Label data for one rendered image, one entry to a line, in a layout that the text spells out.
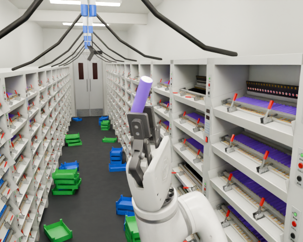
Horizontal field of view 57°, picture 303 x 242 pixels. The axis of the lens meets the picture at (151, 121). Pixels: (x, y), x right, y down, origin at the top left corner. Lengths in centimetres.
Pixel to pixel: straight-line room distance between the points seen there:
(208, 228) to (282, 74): 94
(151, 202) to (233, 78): 116
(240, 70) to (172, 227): 115
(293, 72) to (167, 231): 96
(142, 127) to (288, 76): 100
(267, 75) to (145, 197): 110
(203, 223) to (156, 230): 10
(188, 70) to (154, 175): 180
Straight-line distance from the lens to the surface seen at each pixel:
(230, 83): 154
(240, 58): 128
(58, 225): 350
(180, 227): 56
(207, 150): 160
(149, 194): 46
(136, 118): 42
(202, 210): 58
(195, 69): 221
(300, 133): 99
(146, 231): 54
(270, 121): 116
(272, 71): 143
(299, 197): 103
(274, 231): 123
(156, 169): 43
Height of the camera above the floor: 178
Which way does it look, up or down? 12 degrees down
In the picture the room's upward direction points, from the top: straight up
